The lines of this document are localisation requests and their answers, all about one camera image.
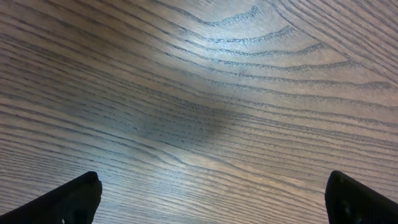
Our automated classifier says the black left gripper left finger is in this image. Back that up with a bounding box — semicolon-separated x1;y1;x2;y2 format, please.
1;171;102;224

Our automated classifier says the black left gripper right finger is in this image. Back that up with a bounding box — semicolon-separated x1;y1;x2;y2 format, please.
325;170;397;224

